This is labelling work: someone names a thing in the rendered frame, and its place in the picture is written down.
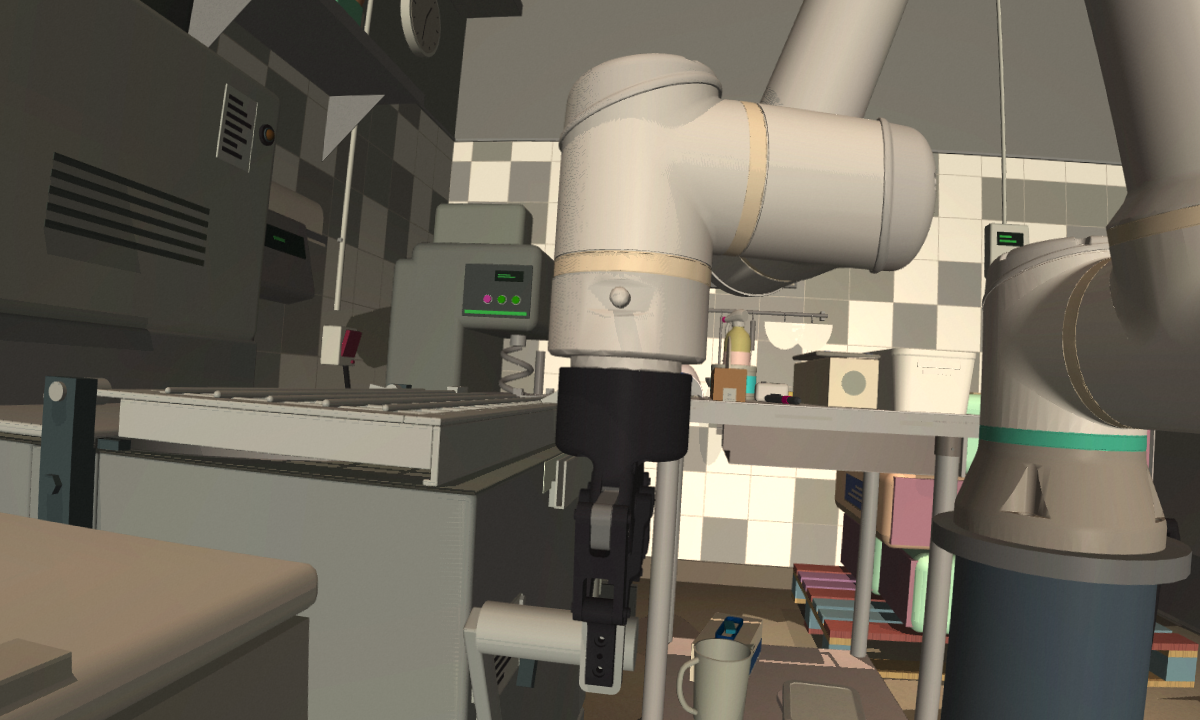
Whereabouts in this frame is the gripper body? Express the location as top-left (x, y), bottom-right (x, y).
top-left (556, 367), bottom-right (692, 492)

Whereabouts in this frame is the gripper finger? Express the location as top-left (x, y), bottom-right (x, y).
top-left (620, 468), bottom-right (657, 603)
top-left (571, 486), bottom-right (628, 696)

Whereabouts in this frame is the grey spiral dough hook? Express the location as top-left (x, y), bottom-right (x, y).
top-left (499, 337), bottom-right (543, 397)

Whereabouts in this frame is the dark mixer control panel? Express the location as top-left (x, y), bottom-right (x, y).
top-left (462, 261), bottom-right (545, 322)

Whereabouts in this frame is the white hanging bowl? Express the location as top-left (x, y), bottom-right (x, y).
top-left (764, 321), bottom-right (835, 352)

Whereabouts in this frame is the grey spiral mixer body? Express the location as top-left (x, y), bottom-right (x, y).
top-left (387, 203), bottom-right (561, 393)

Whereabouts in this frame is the grey barred guard lid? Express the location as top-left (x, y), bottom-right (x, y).
top-left (98, 384), bottom-right (563, 488)

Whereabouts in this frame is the grey white jug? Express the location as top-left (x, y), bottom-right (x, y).
top-left (676, 639), bottom-right (754, 720)

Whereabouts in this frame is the yellow bottle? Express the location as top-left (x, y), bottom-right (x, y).
top-left (724, 311), bottom-right (755, 369)

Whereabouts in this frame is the steel table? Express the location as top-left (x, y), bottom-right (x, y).
top-left (642, 398), bottom-right (982, 720)

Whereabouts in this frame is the brown cardboard box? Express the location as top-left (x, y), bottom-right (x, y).
top-left (792, 351), bottom-right (880, 410)

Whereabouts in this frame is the coloured pallet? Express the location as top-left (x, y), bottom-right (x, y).
top-left (1149, 628), bottom-right (1200, 687)
top-left (792, 562), bottom-right (949, 682)

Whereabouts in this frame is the grey flat block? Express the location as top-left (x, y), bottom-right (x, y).
top-left (778, 681), bottom-right (869, 720)

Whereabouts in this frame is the grey machine cabinet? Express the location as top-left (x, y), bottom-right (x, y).
top-left (0, 404), bottom-right (586, 720)

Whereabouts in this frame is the pink box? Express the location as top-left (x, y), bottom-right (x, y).
top-left (836, 470), bottom-right (963, 553)

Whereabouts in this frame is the mint green drum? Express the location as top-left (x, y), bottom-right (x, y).
top-left (908, 545), bottom-right (961, 635)

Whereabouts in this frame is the white plastic tub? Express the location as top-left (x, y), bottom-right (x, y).
top-left (877, 347), bottom-right (979, 414)

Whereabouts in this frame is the hanging pendant control box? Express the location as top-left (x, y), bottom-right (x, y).
top-left (984, 0), bottom-right (1030, 271)

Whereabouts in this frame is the beige counter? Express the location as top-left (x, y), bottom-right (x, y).
top-left (0, 504), bottom-right (320, 720)

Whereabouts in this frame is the large grey oven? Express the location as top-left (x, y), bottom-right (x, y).
top-left (0, 0), bottom-right (283, 405)

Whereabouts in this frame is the white cylindrical handle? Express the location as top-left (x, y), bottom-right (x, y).
top-left (463, 597), bottom-right (601, 720)

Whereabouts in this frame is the wall utensil rail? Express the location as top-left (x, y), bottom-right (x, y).
top-left (709, 309), bottom-right (830, 327)

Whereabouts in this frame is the red and white wall switch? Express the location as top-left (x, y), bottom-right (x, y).
top-left (319, 324), bottom-right (364, 368)

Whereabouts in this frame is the white wall pipe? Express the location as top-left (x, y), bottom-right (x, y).
top-left (334, 0), bottom-right (375, 312)

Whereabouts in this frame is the dark wall display unit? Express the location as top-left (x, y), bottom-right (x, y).
top-left (262, 221), bottom-right (313, 303)

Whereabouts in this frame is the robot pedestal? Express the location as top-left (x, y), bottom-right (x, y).
top-left (933, 510), bottom-right (1193, 720)

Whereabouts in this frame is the round wall clock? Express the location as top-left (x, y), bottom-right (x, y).
top-left (401, 0), bottom-right (443, 58)

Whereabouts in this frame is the grey wall shelf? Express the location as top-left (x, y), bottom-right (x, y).
top-left (145, 0), bottom-right (461, 163)

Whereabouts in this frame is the dark blue upright bracket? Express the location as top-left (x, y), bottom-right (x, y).
top-left (42, 376), bottom-right (100, 529)

